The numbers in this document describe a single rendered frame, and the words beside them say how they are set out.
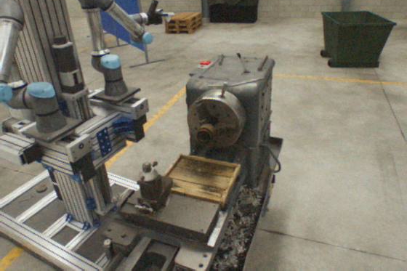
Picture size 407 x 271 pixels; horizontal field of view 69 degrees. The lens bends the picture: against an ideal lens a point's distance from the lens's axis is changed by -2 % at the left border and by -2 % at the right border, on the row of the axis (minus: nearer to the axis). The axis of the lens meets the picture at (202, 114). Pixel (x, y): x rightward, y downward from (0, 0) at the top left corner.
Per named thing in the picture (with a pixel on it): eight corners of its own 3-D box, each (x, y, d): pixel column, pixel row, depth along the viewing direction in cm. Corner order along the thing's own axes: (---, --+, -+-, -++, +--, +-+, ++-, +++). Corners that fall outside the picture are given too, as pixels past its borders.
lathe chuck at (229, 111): (188, 128, 185) (198, 83, 169) (236, 148, 178) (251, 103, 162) (182, 136, 178) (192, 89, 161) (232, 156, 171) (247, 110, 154)
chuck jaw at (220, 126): (219, 118, 166) (240, 121, 162) (219, 126, 169) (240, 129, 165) (213, 128, 157) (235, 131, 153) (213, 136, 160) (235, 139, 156)
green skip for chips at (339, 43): (316, 51, 657) (320, 11, 618) (360, 51, 643) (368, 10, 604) (331, 72, 539) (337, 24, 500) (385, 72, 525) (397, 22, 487)
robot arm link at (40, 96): (51, 114, 146) (43, 89, 140) (26, 114, 148) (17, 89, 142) (63, 104, 157) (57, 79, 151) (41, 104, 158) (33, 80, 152)
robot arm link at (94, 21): (100, 77, 191) (81, -15, 167) (91, 72, 202) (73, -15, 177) (118, 72, 198) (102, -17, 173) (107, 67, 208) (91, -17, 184)
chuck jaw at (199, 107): (208, 118, 169) (197, 100, 167) (215, 115, 167) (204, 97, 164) (200, 128, 160) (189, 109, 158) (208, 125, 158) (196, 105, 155)
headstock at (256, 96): (215, 100, 246) (213, 53, 229) (274, 107, 230) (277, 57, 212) (184, 136, 198) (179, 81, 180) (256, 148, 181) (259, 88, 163)
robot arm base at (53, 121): (30, 129, 154) (25, 112, 150) (54, 117, 166) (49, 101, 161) (49, 135, 147) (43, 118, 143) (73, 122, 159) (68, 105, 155)
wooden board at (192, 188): (180, 158, 176) (179, 152, 174) (240, 170, 163) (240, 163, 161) (155, 191, 151) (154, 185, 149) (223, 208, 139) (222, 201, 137)
